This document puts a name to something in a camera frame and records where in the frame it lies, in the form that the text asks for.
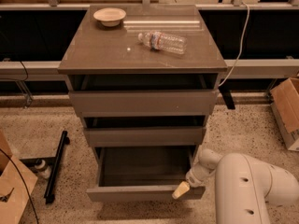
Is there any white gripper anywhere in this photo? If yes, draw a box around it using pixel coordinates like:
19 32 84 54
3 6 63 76
172 163 215 200

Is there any grey bottom drawer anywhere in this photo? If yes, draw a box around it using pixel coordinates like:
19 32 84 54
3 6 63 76
87 146 194 203

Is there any grey drawer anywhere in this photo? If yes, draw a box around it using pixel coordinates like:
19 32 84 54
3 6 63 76
83 127 206 147
69 91 218 117
87 146 194 203

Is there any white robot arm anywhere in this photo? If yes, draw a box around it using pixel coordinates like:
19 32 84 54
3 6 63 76
172 149 299 224

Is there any grey top drawer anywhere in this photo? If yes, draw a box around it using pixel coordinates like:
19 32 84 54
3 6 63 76
69 91 218 117

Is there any grey middle drawer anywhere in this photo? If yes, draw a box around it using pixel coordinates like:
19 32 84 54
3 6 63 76
83 127 206 147

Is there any grey drawer cabinet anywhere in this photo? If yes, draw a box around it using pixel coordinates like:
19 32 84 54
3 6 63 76
57 4 228 161

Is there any black table leg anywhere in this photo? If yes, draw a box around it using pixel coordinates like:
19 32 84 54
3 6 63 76
219 86 235 110

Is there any black metal bar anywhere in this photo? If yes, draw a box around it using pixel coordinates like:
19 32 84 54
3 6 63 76
44 131 70 204

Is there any right cardboard box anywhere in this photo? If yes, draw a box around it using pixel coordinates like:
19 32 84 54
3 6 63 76
270 77 299 151

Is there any cardboard box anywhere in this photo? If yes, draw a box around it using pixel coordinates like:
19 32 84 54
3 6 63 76
0 131 37 224
270 77 299 151

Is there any small white bottle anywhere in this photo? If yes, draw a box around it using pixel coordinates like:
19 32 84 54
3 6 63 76
35 159 51 179

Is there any clear plastic water bottle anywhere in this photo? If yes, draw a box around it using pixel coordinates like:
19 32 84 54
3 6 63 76
138 31 187 55

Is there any left cardboard box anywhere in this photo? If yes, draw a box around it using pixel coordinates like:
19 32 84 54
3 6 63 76
0 131 37 224

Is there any white bowl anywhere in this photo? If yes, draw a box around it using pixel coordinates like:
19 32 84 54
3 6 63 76
93 7 126 27

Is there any white cable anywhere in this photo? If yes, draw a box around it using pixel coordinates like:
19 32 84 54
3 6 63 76
217 2 251 88

